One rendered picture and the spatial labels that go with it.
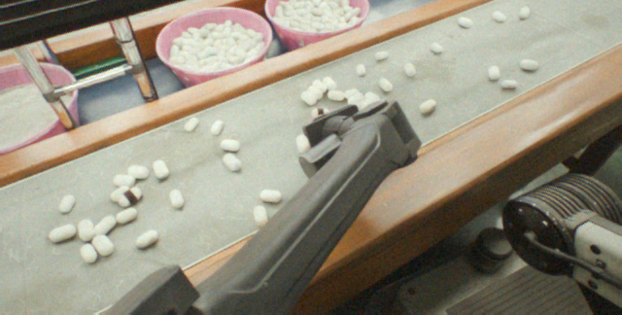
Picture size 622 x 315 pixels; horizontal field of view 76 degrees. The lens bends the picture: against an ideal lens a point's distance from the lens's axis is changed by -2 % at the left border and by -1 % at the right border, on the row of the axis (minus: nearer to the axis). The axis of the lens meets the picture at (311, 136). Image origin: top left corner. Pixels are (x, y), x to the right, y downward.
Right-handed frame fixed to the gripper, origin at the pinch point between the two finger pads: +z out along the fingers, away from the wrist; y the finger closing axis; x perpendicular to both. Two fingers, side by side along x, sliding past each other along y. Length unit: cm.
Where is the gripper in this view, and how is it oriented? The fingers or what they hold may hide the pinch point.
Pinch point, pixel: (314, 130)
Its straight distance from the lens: 74.0
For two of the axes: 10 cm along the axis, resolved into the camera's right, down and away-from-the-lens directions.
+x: 3.3, 9.2, 2.1
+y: -8.5, 3.8, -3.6
